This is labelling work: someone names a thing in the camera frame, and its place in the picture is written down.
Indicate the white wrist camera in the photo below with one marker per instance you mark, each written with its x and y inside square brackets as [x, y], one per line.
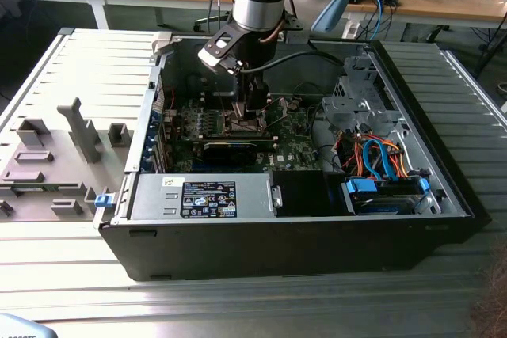
[210, 59]

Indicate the white power strip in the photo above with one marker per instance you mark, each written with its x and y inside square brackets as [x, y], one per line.
[350, 30]

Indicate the black graphics card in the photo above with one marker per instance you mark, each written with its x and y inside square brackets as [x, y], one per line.
[229, 154]

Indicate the blue case latch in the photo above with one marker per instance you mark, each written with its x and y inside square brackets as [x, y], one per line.
[104, 201]

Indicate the metal drive cage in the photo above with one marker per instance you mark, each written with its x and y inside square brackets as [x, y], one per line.
[340, 110]

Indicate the green RAM stick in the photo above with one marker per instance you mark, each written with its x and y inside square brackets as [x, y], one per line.
[29, 189]

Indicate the green motherboard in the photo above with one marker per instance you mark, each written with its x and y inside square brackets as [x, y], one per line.
[295, 144]

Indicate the brown-haired person head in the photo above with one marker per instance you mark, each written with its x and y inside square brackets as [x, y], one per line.
[495, 294]

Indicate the metal locking lever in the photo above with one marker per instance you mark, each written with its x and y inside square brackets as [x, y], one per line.
[224, 108]

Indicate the grey power supply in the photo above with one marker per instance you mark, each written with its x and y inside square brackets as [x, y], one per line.
[154, 195]

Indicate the grey rounded device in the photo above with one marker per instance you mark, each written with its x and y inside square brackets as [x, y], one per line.
[20, 328]

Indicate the black PC case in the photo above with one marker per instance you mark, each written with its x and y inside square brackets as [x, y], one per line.
[257, 247]

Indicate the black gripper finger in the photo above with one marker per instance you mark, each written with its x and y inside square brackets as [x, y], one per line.
[259, 92]
[242, 88]

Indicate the grey parts rack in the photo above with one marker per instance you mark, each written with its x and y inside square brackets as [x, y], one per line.
[59, 179]

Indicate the CPU socket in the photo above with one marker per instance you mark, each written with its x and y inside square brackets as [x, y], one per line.
[247, 127]

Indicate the hard disk in blue carrier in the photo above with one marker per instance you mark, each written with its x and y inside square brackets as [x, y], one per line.
[378, 206]

